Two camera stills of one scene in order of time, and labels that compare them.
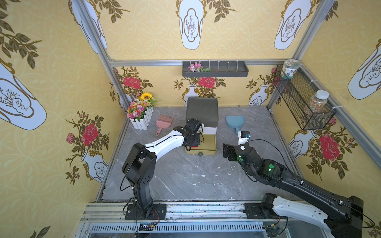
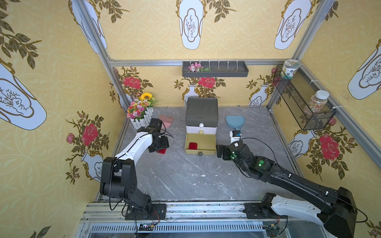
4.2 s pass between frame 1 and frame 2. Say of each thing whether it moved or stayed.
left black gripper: moved
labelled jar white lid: stayed
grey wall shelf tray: stayed
